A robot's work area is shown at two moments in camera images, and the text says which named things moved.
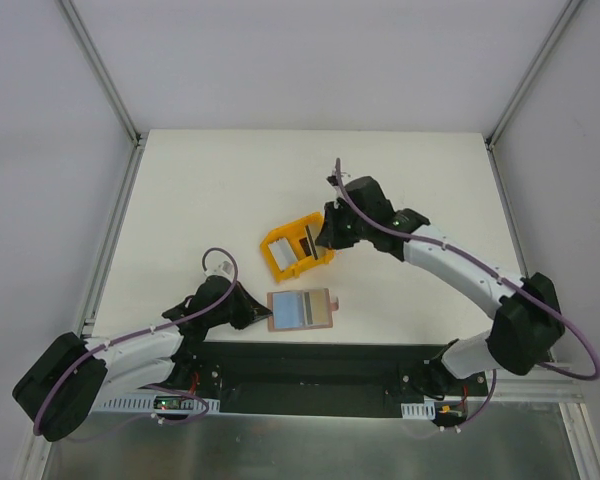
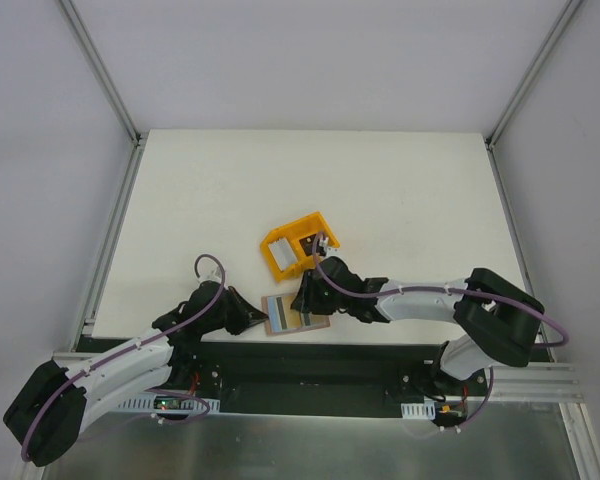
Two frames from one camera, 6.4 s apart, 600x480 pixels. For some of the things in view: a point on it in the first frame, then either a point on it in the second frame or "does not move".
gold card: [314, 229] → [290, 318]
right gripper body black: [333, 230] → [310, 293]
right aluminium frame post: [531, 74] does not move
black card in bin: [305, 246] does not move
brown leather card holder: [301, 309] does not move
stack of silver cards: [283, 253] does not move
